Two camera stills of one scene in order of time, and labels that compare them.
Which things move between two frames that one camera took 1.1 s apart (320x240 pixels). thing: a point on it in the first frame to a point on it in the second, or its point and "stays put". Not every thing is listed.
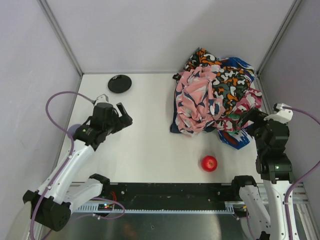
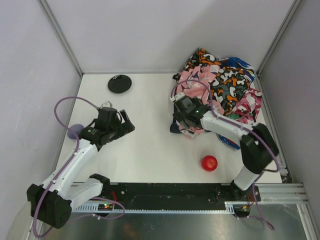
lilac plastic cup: (71, 129) stays put
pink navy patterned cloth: (196, 105) stays put
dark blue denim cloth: (174, 128) stays put
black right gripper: (253, 121) to (180, 118)
